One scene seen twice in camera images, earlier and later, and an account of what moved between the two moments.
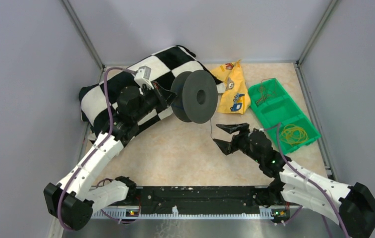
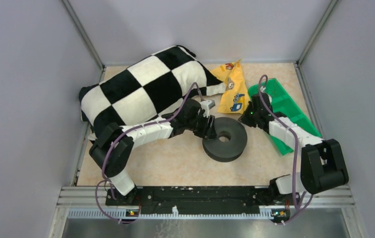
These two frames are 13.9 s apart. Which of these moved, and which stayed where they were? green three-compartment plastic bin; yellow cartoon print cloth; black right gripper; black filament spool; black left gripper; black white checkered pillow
Moved: black right gripper; black left gripper; black filament spool
Stayed: green three-compartment plastic bin; yellow cartoon print cloth; black white checkered pillow
